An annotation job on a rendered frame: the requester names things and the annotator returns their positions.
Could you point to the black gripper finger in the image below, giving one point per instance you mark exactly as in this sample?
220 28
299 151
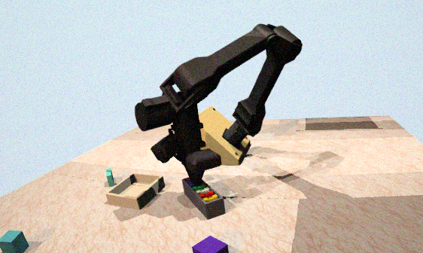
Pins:
197 177
183 159

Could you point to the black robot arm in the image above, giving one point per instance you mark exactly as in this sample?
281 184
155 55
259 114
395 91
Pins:
198 77

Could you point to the purple cube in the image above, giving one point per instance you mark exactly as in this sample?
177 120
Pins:
210 245

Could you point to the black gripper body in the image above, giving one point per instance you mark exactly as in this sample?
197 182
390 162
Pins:
197 160

